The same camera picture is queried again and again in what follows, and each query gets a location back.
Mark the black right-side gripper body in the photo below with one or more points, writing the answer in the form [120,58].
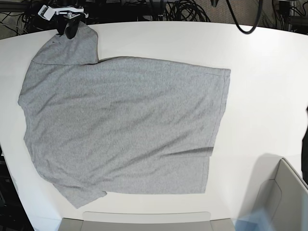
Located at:
[71,12]

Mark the grey T-shirt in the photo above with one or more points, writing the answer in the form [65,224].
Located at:
[123,125]

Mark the grey bin front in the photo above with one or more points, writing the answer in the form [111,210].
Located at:
[195,221]

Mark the grey bin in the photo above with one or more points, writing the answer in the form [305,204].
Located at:
[195,221]
[285,198]

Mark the blue object bottom corner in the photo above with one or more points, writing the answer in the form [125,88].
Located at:
[258,220]

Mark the grey bin right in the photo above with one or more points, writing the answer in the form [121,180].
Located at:
[285,198]

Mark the white right-side wrist camera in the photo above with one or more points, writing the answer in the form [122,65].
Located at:
[46,12]

